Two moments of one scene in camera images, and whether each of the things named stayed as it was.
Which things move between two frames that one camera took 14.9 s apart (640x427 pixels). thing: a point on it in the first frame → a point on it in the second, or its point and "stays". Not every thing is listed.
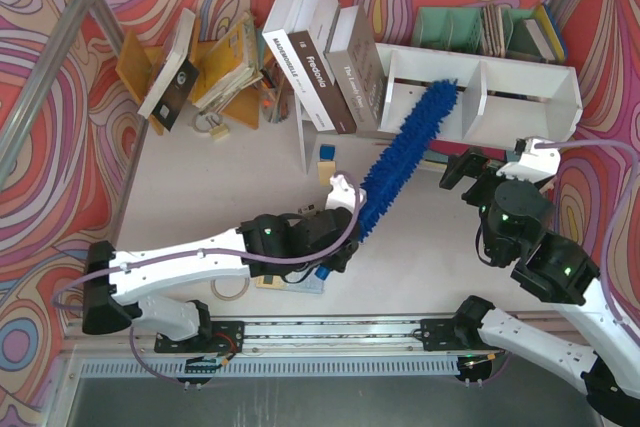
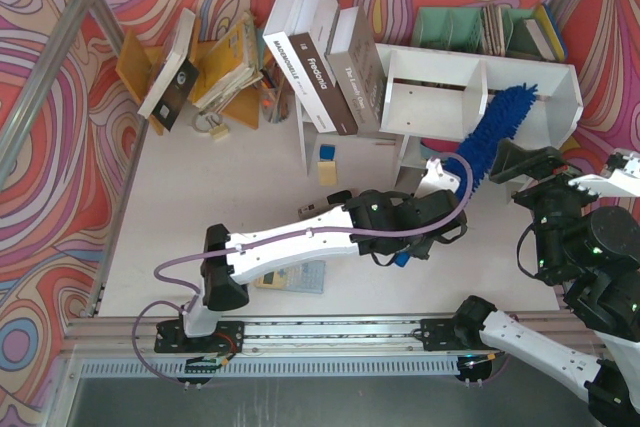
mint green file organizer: x=487 y=30 stays
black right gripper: x=476 y=177 → x=532 y=187
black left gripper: x=347 y=240 → x=454 y=217
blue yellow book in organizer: x=553 y=30 stays
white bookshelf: x=496 y=99 stays
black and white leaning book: x=170 y=90 stays
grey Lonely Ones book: x=356 y=64 stays
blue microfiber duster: x=416 y=132 → x=495 y=126
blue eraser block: x=327 y=152 stays
